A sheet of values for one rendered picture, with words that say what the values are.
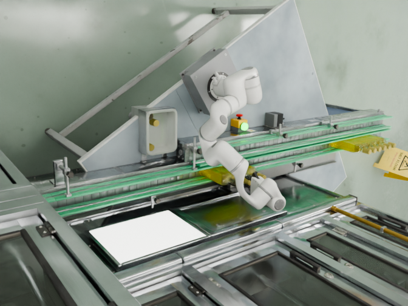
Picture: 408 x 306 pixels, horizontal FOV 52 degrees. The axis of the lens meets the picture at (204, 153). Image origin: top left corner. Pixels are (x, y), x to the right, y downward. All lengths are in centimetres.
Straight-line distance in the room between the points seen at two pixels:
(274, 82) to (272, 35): 28
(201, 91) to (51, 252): 132
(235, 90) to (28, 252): 114
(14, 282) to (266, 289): 91
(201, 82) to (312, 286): 111
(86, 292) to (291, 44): 213
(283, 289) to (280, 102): 142
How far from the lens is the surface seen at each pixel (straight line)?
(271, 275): 170
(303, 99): 290
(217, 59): 221
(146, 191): 206
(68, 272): 101
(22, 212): 130
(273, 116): 260
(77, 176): 202
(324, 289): 167
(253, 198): 179
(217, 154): 175
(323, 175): 327
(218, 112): 177
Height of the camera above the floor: 260
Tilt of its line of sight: 50 degrees down
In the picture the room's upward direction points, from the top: 113 degrees clockwise
